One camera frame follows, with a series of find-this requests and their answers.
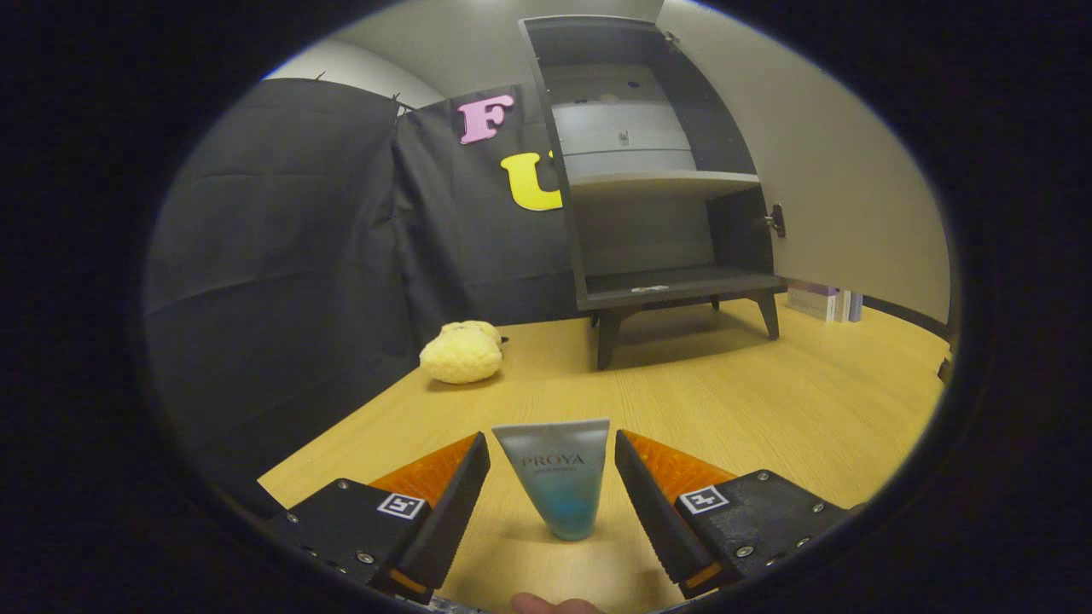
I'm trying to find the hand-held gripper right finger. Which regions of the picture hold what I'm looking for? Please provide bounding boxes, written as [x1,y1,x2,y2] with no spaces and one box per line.
[614,429,863,600]

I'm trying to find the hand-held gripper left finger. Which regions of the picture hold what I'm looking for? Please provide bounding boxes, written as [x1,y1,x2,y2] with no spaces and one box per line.
[258,431,492,605]

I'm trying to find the blue white cosmetic tube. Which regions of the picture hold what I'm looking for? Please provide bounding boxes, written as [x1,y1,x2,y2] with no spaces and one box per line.
[491,418,612,542]

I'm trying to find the beige cabinet door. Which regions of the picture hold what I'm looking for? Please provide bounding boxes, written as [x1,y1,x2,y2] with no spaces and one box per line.
[657,0,955,342]

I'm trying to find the yellow plush toy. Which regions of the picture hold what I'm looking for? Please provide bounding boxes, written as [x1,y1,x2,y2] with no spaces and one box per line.
[418,320,506,385]

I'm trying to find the black backdrop cloth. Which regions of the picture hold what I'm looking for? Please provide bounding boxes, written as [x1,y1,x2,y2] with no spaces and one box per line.
[143,77,590,513]

